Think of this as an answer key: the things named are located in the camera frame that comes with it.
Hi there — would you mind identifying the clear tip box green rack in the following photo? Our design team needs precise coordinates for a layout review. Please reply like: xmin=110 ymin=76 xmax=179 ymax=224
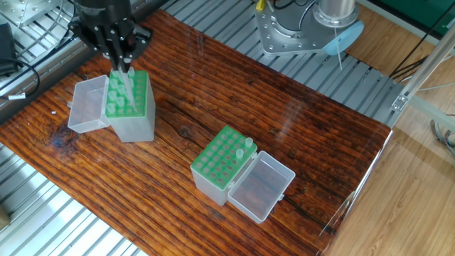
xmin=191 ymin=126 xmax=296 ymax=225

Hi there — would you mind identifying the glossy brown wooden board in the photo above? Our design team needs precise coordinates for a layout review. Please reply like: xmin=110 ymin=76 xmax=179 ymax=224
xmin=0 ymin=7 xmax=394 ymax=256

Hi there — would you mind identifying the black cable bundle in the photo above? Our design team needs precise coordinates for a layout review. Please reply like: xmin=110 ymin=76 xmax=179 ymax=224
xmin=0 ymin=57 xmax=42 ymax=99

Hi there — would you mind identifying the clear tip box with tips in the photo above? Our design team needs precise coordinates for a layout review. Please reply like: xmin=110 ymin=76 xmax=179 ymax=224
xmin=68 ymin=69 xmax=156 ymax=143

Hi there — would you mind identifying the grey cable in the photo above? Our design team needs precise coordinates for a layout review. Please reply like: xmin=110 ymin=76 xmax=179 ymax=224
xmin=429 ymin=117 xmax=455 ymax=154

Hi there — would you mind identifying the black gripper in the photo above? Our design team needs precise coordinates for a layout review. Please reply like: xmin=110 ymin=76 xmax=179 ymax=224
xmin=70 ymin=0 xmax=154 ymax=72

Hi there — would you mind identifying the white cable tie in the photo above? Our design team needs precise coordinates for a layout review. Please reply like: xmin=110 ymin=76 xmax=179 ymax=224
xmin=334 ymin=28 xmax=347 ymax=72

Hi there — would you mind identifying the black electronic box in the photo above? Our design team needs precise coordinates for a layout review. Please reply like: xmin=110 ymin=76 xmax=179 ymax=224
xmin=0 ymin=21 xmax=15 ymax=75

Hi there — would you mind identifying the aluminium frame post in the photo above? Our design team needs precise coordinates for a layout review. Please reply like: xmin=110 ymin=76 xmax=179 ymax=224
xmin=390 ymin=36 xmax=455 ymax=130

